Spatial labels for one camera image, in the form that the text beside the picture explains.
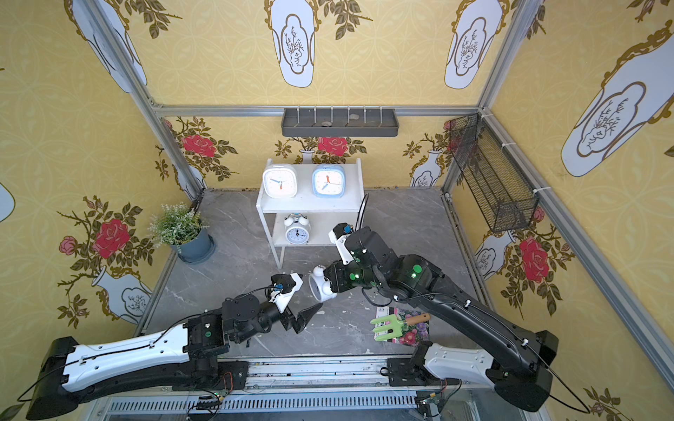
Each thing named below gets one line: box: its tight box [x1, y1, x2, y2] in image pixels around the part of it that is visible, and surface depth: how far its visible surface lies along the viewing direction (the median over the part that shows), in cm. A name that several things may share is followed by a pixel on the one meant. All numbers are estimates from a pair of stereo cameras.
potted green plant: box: [147, 201, 216, 265], surface depth 90 cm
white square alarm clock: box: [262, 158, 298, 200], surface depth 72 cm
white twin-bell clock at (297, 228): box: [283, 212, 312, 245], surface depth 81 cm
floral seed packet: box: [375, 306, 430, 347], surface depth 85 cm
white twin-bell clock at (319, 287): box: [308, 264, 337, 303], surface depth 68 cm
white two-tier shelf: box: [256, 157, 366, 269], surface depth 75 cm
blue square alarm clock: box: [311, 164, 347, 199], surface depth 72 cm
